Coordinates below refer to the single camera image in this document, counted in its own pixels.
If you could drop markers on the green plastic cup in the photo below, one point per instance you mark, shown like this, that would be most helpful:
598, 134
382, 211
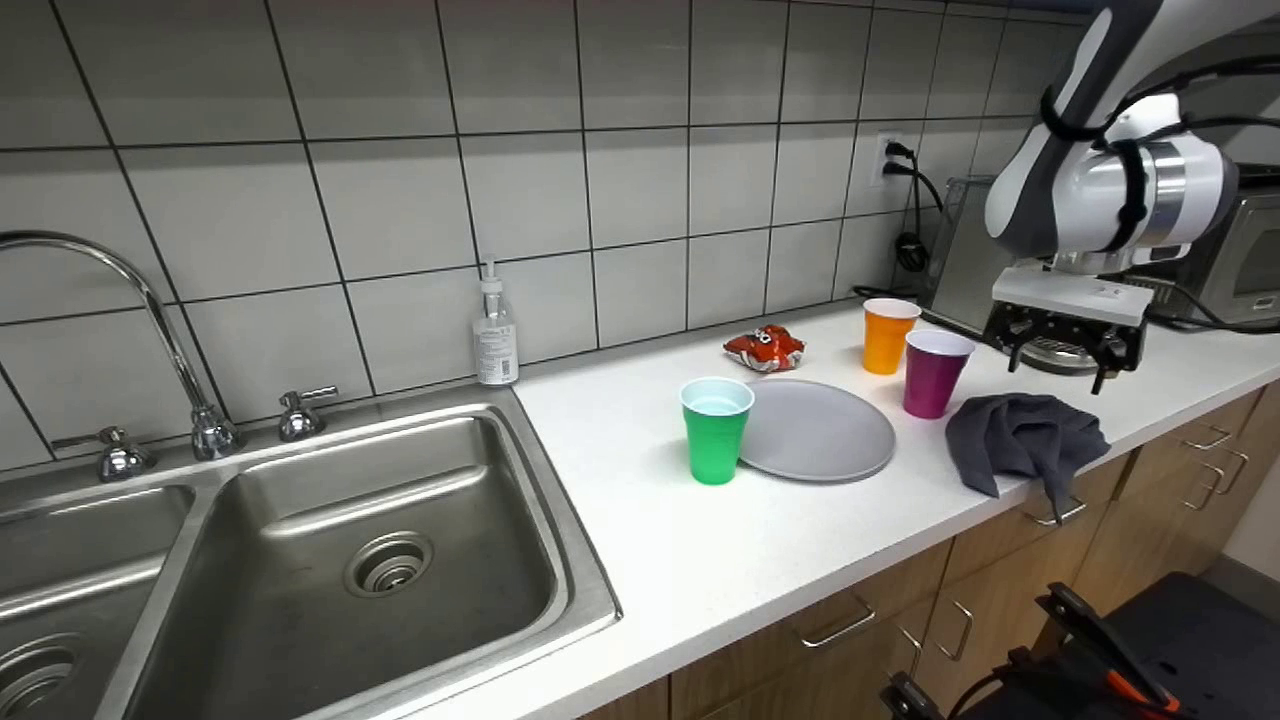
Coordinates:
715, 440

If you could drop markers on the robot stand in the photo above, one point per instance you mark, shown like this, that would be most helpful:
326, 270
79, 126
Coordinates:
1200, 650

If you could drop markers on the steel double sink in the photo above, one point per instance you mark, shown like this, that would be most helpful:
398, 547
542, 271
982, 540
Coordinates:
400, 540

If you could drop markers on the black and orange clamp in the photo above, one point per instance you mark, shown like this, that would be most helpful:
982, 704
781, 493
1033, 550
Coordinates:
908, 698
1105, 645

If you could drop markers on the dark grey cloth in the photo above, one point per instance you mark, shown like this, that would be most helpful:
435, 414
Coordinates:
1015, 435

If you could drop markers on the white wall socket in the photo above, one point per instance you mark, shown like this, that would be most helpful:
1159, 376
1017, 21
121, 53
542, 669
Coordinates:
884, 160

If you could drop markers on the orange plastic cup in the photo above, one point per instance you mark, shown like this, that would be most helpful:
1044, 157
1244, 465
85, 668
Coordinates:
886, 340

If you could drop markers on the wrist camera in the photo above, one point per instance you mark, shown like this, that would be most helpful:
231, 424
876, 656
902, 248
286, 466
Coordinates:
1075, 292

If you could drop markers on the chrome tap lever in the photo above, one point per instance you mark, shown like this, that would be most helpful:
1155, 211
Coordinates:
120, 455
298, 412

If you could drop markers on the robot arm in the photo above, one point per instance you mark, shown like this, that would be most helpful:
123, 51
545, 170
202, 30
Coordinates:
1095, 190

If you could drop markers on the silver toaster oven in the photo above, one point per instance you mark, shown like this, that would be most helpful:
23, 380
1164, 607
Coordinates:
1245, 260

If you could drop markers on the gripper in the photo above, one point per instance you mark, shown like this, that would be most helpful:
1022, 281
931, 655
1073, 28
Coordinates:
1065, 328

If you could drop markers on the red snack packet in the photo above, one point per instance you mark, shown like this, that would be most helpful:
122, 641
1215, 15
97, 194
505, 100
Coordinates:
765, 348

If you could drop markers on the chrome tap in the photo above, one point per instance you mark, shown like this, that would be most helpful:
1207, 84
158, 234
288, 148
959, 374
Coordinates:
150, 300

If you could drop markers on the wooden drawer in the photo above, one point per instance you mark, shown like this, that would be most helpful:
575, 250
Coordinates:
1165, 450
770, 640
1000, 545

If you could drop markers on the purple plastic cup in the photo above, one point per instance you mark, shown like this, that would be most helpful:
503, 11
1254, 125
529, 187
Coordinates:
932, 385

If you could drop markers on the clear pump bottle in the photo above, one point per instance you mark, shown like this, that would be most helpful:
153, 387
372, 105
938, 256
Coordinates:
495, 345

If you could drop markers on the grey plate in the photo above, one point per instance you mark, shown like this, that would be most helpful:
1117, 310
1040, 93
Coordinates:
825, 435

